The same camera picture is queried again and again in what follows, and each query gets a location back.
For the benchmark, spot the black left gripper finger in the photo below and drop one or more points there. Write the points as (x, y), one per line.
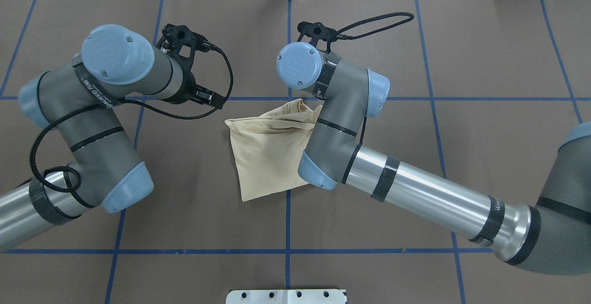
(204, 96)

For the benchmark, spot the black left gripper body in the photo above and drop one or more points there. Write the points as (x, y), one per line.
(183, 92)

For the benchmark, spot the beige long-sleeve graphic shirt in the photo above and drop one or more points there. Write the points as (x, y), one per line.
(268, 148)

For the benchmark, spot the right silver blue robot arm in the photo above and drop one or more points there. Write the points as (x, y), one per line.
(553, 237)

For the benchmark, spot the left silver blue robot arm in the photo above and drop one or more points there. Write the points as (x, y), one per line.
(83, 158)

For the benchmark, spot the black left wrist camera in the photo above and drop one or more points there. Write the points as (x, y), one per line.
(181, 44)

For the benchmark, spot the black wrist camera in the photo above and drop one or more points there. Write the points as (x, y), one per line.
(317, 31)
(181, 44)

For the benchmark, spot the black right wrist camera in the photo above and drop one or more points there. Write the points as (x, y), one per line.
(317, 31)

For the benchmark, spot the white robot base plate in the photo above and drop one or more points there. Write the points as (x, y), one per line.
(288, 296)

